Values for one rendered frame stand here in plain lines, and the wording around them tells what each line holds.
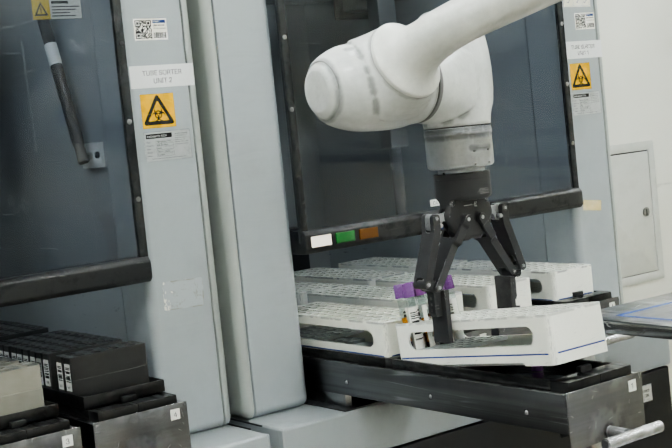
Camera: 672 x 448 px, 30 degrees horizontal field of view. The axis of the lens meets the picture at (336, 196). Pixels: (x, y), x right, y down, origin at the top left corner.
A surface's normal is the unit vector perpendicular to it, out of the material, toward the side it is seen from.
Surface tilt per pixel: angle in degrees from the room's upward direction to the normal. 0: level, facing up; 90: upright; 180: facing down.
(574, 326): 84
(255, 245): 90
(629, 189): 90
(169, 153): 90
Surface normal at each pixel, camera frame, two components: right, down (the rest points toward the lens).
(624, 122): 0.60, -0.02
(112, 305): -0.80, 0.11
